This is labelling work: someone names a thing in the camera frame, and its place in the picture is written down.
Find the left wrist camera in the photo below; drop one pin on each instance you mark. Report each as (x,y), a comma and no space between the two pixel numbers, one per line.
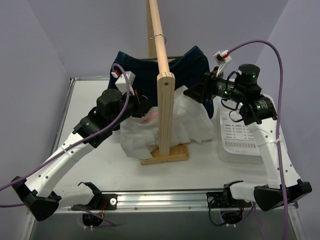
(121,83)

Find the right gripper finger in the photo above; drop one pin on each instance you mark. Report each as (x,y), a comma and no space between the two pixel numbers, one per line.
(201,86)
(197,94)

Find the wooden clothes rack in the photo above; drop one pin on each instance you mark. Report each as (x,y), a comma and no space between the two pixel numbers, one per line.
(164,153)

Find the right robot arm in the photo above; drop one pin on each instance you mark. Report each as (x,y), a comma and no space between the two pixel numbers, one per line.
(257,111)

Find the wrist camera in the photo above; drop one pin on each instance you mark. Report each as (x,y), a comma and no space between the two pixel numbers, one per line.
(222,58)
(121,83)

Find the dark blue denim garment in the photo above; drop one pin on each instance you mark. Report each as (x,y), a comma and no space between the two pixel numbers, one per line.
(188,71)

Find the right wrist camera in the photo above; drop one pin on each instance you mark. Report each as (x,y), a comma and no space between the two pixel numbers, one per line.
(222,58)

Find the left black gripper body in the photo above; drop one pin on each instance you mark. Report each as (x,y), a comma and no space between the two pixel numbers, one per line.
(141,106)

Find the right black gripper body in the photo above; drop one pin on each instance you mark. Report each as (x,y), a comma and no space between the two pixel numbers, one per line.
(203,86)

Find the pink hanger with metal hook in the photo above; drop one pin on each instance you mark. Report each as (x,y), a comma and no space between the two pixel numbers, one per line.
(150,118)

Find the dark hanger with metal hook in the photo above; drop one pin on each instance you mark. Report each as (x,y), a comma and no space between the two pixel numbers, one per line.
(157,48)

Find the white pleated skirt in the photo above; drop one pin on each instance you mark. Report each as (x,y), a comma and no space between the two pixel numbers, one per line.
(190,122)

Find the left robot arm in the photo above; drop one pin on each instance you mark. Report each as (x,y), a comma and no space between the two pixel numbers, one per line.
(39,193)

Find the white plastic basket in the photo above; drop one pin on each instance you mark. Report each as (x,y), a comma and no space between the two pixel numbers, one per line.
(235,142)

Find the aluminium mounting rail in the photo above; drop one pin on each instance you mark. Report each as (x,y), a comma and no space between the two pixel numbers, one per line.
(160,198)

